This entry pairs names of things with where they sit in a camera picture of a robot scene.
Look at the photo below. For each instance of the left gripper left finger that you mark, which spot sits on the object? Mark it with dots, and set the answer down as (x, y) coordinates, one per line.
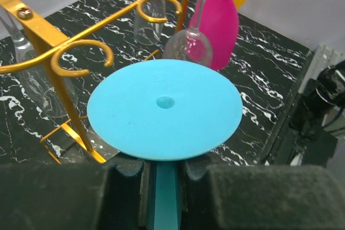
(71, 196)

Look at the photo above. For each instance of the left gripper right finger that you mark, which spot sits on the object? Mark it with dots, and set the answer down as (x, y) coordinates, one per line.
(262, 197)

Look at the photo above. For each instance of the teal plastic wine glass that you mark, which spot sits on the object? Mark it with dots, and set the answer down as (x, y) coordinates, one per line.
(165, 111)

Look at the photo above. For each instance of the clear short wine glass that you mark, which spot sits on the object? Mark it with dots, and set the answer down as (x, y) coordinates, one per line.
(190, 44)

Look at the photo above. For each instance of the pink plastic wine glass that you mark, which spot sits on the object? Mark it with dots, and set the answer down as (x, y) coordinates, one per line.
(220, 24)

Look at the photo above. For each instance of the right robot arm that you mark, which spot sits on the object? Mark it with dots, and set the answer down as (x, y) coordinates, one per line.
(327, 93)

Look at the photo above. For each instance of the gold metal wine glass rack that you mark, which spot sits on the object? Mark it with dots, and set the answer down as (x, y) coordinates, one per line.
(51, 44)

